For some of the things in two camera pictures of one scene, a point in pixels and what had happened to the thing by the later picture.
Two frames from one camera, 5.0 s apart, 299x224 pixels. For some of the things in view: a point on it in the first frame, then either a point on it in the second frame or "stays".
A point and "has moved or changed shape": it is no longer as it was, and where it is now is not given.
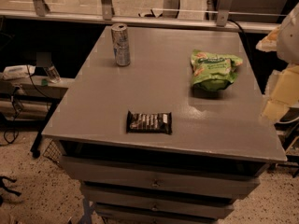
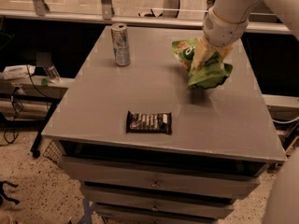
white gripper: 290,40 to 221,30
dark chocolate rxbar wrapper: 149,122 stays
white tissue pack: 14,72 stays
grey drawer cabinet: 164,125 stays
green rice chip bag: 213,72 has moved or changed shape
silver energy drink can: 121,44 stays
